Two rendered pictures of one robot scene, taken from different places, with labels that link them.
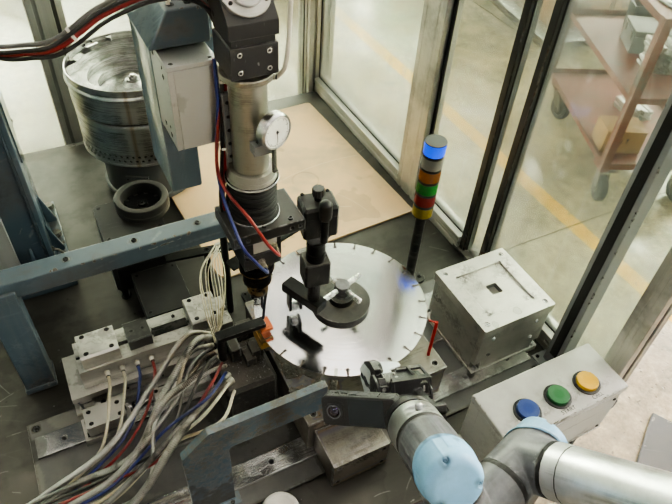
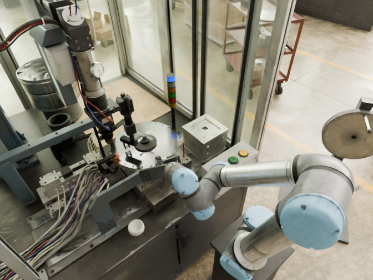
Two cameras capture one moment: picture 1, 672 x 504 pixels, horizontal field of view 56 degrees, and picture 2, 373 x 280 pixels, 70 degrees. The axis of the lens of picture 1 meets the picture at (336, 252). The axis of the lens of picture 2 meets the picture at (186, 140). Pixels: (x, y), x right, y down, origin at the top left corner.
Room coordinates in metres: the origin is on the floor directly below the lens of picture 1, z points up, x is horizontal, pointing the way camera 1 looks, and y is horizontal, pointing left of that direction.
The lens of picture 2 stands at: (-0.17, -0.09, 1.83)
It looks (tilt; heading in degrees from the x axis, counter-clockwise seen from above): 43 degrees down; 352
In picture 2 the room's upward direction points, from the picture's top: 2 degrees counter-clockwise
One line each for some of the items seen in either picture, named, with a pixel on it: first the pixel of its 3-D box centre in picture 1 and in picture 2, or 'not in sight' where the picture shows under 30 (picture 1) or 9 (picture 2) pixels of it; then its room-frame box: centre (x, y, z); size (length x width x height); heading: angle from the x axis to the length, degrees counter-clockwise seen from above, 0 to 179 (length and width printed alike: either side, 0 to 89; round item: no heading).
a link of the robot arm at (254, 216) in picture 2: not in sight; (257, 226); (0.29, -0.41, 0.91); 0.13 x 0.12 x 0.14; 136
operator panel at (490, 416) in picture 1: (540, 412); (229, 169); (0.66, -0.41, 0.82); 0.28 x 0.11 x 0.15; 120
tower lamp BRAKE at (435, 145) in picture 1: (435, 147); (170, 77); (1.04, -0.18, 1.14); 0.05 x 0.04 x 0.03; 30
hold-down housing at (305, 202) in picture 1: (316, 237); (126, 114); (0.72, 0.03, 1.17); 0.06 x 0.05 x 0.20; 111
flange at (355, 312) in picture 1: (341, 298); (145, 141); (0.78, -0.02, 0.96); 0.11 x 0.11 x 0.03
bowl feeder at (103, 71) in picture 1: (141, 123); (55, 93); (1.36, 0.53, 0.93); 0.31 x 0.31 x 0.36
